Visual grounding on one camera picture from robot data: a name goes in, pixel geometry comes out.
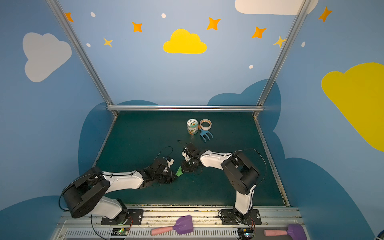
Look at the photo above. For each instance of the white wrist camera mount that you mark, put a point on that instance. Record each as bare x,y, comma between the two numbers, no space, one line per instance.
190,152
162,164

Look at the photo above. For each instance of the aluminium front rail base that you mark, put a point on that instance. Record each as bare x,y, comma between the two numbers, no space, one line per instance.
207,224

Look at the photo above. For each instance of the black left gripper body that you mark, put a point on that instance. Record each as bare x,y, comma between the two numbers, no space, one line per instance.
169,173

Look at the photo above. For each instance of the blue garden hand rake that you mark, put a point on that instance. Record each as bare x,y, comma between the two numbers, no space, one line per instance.
206,135

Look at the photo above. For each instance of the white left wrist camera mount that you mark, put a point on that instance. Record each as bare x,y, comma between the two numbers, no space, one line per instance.
162,164

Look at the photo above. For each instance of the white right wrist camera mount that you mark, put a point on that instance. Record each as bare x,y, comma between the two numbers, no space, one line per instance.
190,152

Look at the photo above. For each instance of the aluminium corner post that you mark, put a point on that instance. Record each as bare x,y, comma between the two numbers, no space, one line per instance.
292,34
58,11

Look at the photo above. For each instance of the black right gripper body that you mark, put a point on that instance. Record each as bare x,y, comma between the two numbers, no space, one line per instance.
188,163

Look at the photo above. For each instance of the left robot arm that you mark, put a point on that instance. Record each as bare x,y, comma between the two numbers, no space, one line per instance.
87,194

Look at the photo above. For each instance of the aluminium left corner post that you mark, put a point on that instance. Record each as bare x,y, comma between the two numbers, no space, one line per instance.
58,11

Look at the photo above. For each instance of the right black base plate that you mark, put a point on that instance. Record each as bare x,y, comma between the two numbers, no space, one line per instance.
234,217

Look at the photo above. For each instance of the green square paper sheet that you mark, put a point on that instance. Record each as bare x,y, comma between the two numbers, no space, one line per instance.
179,172

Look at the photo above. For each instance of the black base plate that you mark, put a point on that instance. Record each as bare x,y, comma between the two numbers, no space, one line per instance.
234,217
125,217

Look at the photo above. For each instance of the carrot snack jar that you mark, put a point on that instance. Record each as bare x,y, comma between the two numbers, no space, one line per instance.
192,126

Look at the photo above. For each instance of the aluminium right corner post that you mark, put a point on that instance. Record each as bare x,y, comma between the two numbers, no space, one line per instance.
292,34

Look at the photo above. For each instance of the green circuit board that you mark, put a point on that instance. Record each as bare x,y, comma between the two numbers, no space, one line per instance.
245,234
120,232

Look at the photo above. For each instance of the right green circuit board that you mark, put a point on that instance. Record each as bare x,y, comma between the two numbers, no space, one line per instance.
245,234

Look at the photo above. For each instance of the aluminium back frame rail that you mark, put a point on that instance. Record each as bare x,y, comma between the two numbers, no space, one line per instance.
186,108

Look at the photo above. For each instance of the left green circuit board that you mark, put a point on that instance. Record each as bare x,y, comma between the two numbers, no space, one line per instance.
120,232

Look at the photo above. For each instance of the purple scoop pink handle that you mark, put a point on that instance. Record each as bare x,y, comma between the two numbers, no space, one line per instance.
295,231
184,225

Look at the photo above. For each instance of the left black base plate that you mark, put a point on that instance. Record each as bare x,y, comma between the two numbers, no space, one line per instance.
125,217

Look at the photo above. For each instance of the white tape roll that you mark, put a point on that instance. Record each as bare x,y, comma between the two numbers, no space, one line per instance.
205,124

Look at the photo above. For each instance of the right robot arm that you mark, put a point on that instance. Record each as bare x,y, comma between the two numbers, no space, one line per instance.
242,174

